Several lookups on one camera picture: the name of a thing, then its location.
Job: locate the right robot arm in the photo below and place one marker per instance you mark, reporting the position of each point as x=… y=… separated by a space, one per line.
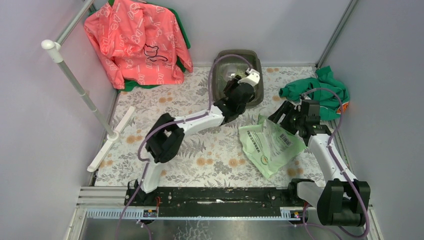
x=344 y=200

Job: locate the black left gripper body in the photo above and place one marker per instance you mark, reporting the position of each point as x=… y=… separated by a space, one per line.
x=236 y=84

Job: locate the metal litter scoop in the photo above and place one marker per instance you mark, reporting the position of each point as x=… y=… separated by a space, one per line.
x=226 y=71

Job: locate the grey plastic litter box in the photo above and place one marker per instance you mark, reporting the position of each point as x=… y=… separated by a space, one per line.
x=250 y=56

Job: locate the floral patterned mat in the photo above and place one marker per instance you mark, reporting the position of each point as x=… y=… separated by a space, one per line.
x=212 y=157

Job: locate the crumpled green garment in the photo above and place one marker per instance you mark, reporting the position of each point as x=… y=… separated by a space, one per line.
x=332 y=95

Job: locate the white clothes rack pole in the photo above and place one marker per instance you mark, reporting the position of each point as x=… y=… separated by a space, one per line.
x=112 y=134

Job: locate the green cat litter bag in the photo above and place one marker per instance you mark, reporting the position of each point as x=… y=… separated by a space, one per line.
x=268 y=146

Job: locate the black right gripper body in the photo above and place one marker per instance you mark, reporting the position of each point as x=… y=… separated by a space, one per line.
x=300 y=121

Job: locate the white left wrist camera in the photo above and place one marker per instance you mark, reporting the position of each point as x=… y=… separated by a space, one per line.
x=252 y=77

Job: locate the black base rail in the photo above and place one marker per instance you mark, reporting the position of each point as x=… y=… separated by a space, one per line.
x=185 y=202

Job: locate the green garment behind jacket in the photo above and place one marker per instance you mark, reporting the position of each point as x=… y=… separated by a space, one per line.
x=152 y=84

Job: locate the pink hooded jacket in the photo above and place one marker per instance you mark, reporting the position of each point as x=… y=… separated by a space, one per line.
x=139 y=43

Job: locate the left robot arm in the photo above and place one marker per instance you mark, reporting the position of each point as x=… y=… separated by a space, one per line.
x=163 y=141

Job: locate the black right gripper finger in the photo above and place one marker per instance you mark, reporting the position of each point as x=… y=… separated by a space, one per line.
x=288 y=121
x=282 y=110

